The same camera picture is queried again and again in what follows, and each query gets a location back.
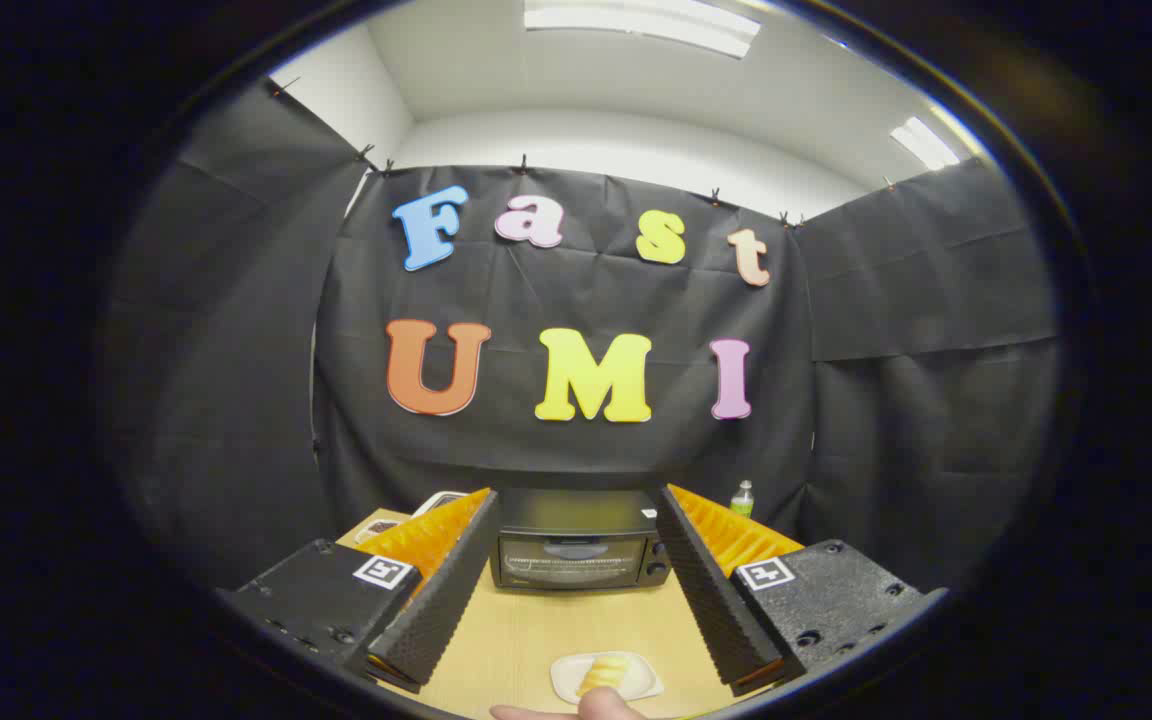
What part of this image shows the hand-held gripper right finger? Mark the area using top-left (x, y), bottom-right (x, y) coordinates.
top-left (656, 484), bottom-right (949, 698)

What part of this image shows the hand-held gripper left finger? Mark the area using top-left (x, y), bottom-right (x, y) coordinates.
top-left (216, 487), bottom-right (500, 696)

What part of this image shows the golden ridged bread roll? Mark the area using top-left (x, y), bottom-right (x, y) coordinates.
top-left (576, 655), bottom-right (630, 698)

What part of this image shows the black toaster oven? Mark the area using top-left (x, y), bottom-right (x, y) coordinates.
top-left (489, 488), bottom-right (674, 593)

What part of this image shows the white rounded plate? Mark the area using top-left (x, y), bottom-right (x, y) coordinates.
top-left (549, 651), bottom-right (664, 705)

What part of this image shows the small ceiling light panel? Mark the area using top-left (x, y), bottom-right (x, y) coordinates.
top-left (889, 116), bottom-right (963, 172)

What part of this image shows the long ceiling light panel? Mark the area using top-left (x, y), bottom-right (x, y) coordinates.
top-left (523, 0), bottom-right (763, 60)

